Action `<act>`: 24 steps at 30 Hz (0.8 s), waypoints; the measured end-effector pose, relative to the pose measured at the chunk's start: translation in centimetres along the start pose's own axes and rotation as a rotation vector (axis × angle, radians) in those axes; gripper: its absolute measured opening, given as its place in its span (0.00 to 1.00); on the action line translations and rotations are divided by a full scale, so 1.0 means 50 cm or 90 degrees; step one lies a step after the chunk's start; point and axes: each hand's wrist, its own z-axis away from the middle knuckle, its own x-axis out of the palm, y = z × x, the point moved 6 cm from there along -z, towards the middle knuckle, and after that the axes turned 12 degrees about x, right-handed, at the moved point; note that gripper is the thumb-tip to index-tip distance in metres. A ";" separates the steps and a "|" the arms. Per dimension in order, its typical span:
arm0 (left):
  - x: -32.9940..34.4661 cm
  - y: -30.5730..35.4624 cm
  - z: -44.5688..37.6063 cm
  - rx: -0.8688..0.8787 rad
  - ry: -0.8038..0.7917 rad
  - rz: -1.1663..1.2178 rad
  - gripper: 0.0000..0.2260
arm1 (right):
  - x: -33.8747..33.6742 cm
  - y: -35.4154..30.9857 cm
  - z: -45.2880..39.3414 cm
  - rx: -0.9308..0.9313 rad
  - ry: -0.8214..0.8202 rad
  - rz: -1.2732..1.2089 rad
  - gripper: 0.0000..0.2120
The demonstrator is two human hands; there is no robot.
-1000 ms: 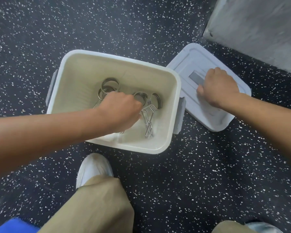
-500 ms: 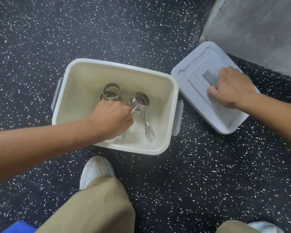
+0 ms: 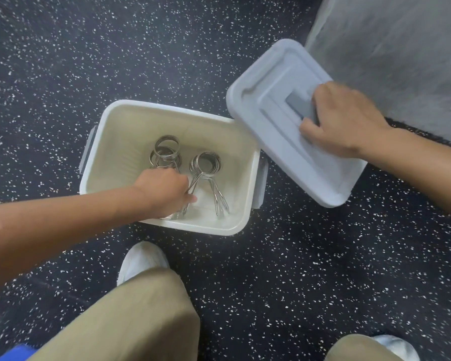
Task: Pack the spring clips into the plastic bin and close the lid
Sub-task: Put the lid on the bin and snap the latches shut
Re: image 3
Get person's right hand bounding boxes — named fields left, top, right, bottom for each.
left=299, top=82, right=394, bottom=159

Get person's left hand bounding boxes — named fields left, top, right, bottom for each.
left=135, top=169, right=198, bottom=221

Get grey plastic bin lid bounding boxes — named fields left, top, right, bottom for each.
left=225, top=38, right=368, bottom=209

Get metal spring clamp collar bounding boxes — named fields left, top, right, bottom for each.
left=149, top=148, right=182, bottom=173
left=154, top=135, right=181, bottom=156
left=180, top=152, right=231, bottom=219

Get person's right forearm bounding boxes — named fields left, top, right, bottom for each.
left=361, top=124, right=451, bottom=227

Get person's left forearm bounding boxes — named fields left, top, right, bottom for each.
left=0, top=184, right=145, bottom=294

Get person's left white shoe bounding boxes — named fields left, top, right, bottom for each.
left=117, top=241, right=171, bottom=287

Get person's white shoe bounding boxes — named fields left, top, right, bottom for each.
left=117, top=241, right=171, bottom=287
left=371, top=334, right=421, bottom=361

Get white plastic storage bin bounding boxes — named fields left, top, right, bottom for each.
left=79, top=99, right=268, bottom=236

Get person's left khaki trouser leg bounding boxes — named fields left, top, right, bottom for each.
left=26, top=266, right=202, bottom=361

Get person's khaki trouser leg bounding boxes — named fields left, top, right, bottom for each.
left=26, top=266, right=202, bottom=361
left=324, top=334, right=391, bottom=361

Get person's right khaki trouser leg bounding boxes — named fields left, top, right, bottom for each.
left=324, top=334, right=391, bottom=361

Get blue object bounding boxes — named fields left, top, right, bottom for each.
left=0, top=343, right=39, bottom=361

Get person's right white shoe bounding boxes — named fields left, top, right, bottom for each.
left=371, top=334, right=421, bottom=361

